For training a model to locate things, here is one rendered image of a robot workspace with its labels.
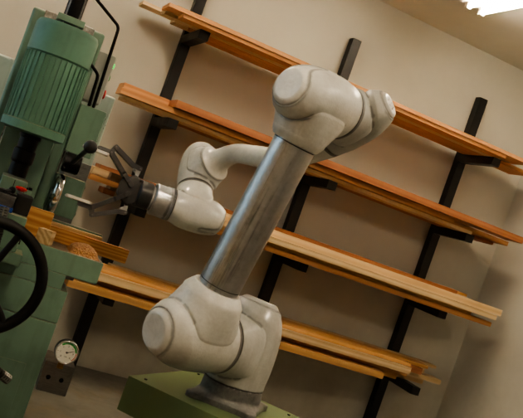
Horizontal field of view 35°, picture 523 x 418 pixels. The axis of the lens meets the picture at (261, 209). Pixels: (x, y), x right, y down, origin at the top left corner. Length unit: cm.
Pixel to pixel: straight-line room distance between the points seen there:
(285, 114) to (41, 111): 77
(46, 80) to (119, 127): 252
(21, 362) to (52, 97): 70
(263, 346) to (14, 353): 67
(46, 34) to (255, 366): 103
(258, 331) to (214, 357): 15
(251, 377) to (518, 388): 348
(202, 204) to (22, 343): 59
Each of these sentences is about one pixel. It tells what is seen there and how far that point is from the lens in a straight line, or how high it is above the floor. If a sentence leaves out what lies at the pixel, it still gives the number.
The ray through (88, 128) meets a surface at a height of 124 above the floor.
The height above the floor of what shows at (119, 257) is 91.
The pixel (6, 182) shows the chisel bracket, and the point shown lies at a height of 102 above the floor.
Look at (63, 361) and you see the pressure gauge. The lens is 221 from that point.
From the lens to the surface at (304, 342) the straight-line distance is 484.
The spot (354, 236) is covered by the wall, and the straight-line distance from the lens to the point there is 530.
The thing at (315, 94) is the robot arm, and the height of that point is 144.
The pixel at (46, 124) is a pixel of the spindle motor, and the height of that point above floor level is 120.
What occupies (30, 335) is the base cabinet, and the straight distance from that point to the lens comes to 225.
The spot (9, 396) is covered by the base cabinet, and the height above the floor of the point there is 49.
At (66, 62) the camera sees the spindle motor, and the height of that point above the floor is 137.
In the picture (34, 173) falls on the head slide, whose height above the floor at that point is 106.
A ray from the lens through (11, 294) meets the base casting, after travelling 223.
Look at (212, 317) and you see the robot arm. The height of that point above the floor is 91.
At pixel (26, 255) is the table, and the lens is 221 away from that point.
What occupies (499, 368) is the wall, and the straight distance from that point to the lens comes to 553.
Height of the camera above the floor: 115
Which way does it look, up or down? 1 degrees up
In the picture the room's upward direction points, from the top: 20 degrees clockwise
